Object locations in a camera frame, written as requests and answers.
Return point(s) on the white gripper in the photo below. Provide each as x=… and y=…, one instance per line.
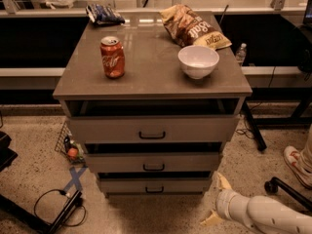
x=224, y=203

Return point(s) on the grey bottom drawer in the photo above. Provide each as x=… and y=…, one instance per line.
x=154, y=183

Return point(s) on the grey drawer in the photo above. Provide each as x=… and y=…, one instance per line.
x=154, y=183
x=152, y=157
x=139, y=129

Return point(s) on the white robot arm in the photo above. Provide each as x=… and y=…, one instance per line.
x=259, y=214

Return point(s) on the grey drawer cabinet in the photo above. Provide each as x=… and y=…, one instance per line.
x=153, y=84

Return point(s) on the grey top drawer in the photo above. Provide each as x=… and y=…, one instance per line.
x=139, y=129

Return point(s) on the grey middle drawer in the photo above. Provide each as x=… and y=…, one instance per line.
x=152, y=157

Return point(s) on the black chair base wheel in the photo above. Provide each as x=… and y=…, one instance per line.
x=274, y=184

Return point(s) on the black table leg right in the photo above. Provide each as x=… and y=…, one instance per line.
x=261, y=145

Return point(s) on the white orange sneaker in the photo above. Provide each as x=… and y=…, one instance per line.
x=291, y=156

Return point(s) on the beige trouser leg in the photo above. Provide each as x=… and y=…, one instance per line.
x=305, y=159

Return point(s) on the white bowl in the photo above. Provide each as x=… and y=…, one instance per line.
x=197, y=62

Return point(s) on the black stand leg left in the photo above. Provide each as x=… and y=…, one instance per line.
x=34, y=221

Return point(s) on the clear plastic water bottle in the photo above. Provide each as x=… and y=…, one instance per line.
x=241, y=53

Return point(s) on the brown chip bag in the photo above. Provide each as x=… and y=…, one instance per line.
x=188, y=28

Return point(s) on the red soda can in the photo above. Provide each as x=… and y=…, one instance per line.
x=112, y=57

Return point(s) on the black object left edge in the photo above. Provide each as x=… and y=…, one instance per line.
x=7, y=155

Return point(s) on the blue snack bag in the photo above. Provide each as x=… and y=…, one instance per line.
x=103, y=15

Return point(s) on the wire basket with items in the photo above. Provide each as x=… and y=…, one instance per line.
x=68, y=147

